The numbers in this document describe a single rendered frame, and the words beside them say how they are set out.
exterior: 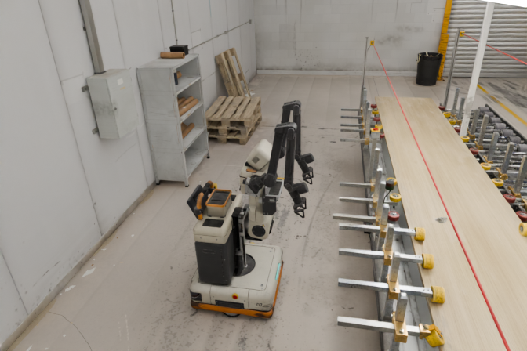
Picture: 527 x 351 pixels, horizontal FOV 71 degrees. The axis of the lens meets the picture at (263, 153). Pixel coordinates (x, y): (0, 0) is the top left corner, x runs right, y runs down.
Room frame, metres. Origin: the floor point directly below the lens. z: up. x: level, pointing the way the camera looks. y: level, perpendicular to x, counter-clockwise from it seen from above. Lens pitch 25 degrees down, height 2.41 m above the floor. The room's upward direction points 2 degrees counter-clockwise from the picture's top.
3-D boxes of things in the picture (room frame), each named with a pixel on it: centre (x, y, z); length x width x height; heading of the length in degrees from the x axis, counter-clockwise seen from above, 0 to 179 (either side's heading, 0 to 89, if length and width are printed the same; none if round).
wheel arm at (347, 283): (1.43, -0.62, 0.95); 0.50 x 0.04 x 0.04; 78
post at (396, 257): (1.46, -0.66, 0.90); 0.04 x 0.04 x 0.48; 78
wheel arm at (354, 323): (1.20, -0.50, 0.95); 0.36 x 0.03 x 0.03; 78
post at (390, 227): (1.70, -0.71, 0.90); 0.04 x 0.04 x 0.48; 78
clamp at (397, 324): (1.19, -0.60, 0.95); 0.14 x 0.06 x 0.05; 168
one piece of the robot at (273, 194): (2.33, -0.04, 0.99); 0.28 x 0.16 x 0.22; 168
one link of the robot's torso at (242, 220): (2.41, 0.06, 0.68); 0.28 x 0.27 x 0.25; 168
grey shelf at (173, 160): (4.66, 1.12, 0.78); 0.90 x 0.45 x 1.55; 168
